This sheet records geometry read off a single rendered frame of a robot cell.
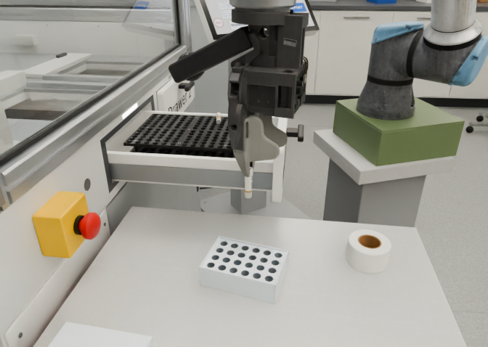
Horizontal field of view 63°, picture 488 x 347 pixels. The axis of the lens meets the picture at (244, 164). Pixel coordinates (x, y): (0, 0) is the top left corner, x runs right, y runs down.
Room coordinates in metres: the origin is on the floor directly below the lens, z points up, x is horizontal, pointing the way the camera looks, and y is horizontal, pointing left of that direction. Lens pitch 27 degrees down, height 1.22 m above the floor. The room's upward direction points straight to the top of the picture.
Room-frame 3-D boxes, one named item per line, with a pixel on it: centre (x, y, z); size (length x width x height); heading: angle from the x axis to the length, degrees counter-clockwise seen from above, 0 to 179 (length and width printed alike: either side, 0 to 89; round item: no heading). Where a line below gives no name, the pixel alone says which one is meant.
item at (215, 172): (0.80, 0.13, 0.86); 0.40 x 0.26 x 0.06; 82
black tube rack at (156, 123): (0.80, 0.12, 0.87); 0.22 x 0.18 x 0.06; 82
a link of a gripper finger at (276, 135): (0.50, -0.03, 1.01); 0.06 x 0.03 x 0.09; 71
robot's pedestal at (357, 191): (1.05, -0.39, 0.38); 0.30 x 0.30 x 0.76; 15
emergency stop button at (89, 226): (0.48, 0.23, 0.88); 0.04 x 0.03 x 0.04; 172
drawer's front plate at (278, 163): (0.78, -0.08, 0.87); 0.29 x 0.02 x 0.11; 172
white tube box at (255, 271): (0.50, 0.00, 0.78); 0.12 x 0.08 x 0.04; 71
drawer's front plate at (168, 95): (1.13, 0.19, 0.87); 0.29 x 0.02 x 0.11; 172
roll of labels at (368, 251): (0.54, -0.21, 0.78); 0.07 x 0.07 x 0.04
